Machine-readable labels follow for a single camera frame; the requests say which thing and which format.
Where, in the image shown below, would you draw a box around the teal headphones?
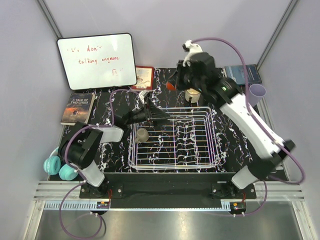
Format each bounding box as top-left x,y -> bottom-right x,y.
43,147 -> 78,181

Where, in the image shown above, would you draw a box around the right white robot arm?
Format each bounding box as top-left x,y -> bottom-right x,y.
173,51 -> 296,199

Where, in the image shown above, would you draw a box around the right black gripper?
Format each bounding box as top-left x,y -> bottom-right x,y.
169,60 -> 205,94

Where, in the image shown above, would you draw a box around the grey slotted cable duct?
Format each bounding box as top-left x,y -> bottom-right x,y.
44,200 -> 110,211

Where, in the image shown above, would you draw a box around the dark blue book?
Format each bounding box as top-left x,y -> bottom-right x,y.
223,64 -> 262,86

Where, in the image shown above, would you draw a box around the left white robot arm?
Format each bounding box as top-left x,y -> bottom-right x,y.
58,100 -> 170,198

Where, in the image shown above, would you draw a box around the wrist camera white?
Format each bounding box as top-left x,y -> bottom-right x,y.
182,40 -> 203,67
138,90 -> 150,104

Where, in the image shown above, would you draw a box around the white whiteboard black frame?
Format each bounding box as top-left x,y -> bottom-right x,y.
57,33 -> 137,91

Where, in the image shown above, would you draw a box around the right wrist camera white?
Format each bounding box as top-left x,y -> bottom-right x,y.
182,40 -> 203,67

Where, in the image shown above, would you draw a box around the small orange red cup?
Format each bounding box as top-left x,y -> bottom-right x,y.
166,80 -> 177,91

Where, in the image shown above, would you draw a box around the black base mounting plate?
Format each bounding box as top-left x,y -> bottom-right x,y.
79,172 -> 257,200

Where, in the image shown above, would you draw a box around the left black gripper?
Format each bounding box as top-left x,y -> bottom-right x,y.
125,98 -> 171,128

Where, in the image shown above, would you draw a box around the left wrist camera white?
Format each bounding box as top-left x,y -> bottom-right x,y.
138,90 -> 150,104

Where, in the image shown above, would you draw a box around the lilac plastic cup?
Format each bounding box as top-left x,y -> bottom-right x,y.
248,84 -> 267,107

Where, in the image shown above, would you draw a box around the red bordered book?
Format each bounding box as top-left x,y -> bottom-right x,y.
130,66 -> 154,92

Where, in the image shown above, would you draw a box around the white wire dish rack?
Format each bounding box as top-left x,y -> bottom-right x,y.
128,106 -> 221,171

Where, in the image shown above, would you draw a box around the beige ceramic mug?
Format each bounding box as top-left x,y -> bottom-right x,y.
184,88 -> 201,104

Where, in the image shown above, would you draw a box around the black marble pattern mat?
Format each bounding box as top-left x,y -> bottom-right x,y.
48,67 -> 273,181

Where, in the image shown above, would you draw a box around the Tale of Two Cities book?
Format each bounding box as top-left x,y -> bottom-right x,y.
60,92 -> 96,126

